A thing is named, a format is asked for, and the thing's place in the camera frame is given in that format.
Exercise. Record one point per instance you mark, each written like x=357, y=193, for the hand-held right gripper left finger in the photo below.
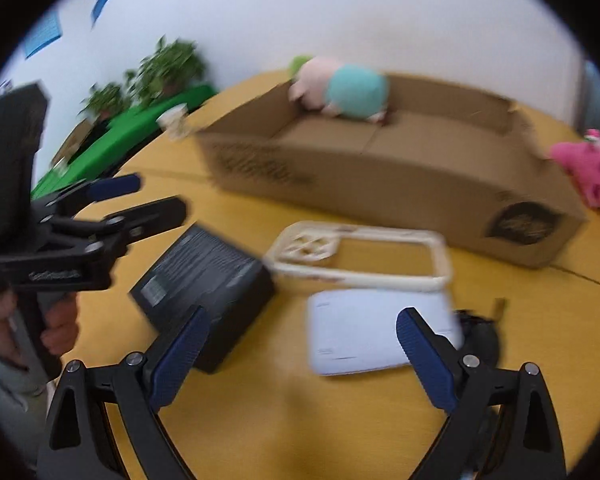
x=180, y=355

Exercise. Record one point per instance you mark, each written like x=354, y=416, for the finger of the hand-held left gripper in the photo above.
x=155, y=215
x=112, y=187

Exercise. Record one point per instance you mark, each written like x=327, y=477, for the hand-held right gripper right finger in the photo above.
x=427, y=360

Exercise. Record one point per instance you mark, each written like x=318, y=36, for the person's left forearm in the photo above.
x=5, y=385

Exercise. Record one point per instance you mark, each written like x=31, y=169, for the wooden desktop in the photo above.
x=290, y=430

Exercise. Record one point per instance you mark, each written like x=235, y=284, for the person's left hand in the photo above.
x=60, y=330

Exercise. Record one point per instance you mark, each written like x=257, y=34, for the green table cloth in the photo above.
x=125, y=132

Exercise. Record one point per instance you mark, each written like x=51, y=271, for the black round object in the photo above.
x=482, y=340

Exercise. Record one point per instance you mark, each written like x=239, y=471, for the small brown cardboard box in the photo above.
x=72, y=142

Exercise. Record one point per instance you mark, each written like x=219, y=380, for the black rectangular box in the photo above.
x=200, y=270

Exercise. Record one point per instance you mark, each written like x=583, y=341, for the white flat box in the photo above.
x=360, y=330

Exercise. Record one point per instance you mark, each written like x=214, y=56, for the small potted plant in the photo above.
x=104, y=100

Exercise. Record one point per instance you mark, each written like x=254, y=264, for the paper cup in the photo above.
x=173, y=121

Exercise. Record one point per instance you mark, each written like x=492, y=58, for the large potted plant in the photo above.
x=170, y=67

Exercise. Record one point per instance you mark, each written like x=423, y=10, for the large cardboard box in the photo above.
x=380, y=180

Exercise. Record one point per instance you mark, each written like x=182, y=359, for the pink and teal plush toy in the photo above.
x=350, y=90

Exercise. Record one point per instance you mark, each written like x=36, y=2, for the pink strawberry plush toy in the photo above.
x=592, y=170

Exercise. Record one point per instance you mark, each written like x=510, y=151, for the cream plastic frame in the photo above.
x=442, y=265

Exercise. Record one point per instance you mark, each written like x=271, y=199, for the blue wall sheet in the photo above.
x=42, y=35

